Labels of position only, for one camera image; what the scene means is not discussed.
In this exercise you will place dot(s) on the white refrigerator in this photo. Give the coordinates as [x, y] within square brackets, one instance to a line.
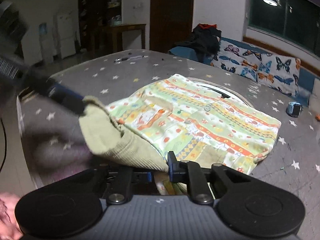
[65, 35]

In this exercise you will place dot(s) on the pens on table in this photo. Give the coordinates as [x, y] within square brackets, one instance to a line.
[130, 58]

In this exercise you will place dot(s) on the wooden side table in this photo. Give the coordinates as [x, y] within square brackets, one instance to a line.
[125, 28]

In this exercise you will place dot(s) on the blue toy watch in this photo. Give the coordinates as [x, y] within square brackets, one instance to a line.
[294, 109]

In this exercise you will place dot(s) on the water dispenser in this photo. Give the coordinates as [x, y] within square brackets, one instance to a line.
[45, 42]

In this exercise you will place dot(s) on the dark glass window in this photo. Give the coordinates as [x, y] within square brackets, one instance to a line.
[282, 17]

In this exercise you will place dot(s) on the white round table inset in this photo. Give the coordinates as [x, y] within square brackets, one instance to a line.
[230, 91]

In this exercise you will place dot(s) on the patterned green orange children's jacket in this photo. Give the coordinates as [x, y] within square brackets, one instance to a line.
[200, 125]

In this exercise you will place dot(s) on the dark wooden door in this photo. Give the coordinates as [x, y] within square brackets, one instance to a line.
[171, 17]

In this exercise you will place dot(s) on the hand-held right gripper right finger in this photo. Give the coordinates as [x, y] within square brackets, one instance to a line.
[171, 170]

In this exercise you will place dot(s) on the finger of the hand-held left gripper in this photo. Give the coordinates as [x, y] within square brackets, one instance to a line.
[62, 96]

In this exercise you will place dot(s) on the black clothing pile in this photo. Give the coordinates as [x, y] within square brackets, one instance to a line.
[205, 40]

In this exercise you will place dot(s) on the dark wooden shelf unit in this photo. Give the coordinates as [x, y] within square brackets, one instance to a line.
[100, 5]

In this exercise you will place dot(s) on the person's pink clothing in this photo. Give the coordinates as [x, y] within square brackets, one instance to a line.
[7, 217]

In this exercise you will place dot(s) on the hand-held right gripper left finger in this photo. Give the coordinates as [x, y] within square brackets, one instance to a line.
[149, 178]

